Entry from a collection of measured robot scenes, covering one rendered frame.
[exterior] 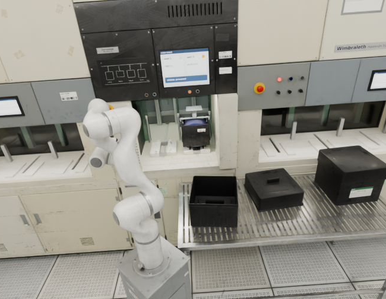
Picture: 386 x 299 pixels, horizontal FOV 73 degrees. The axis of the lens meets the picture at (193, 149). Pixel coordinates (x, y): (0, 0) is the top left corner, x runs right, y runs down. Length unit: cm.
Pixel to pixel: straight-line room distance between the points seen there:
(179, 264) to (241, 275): 98
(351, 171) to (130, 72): 141
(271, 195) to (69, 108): 137
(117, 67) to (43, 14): 46
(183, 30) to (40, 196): 159
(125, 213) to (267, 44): 122
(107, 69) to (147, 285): 120
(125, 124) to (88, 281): 168
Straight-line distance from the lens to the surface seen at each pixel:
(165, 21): 160
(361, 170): 177
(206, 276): 231
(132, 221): 115
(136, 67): 165
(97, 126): 104
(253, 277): 232
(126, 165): 109
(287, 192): 171
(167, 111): 265
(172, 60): 162
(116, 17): 164
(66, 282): 258
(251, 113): 176
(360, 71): 195
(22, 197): 238
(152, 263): 139
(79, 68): 174
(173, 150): 208
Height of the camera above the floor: 189
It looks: 28 degrees down
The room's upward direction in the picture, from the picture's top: 4 degrees counter-clockwise
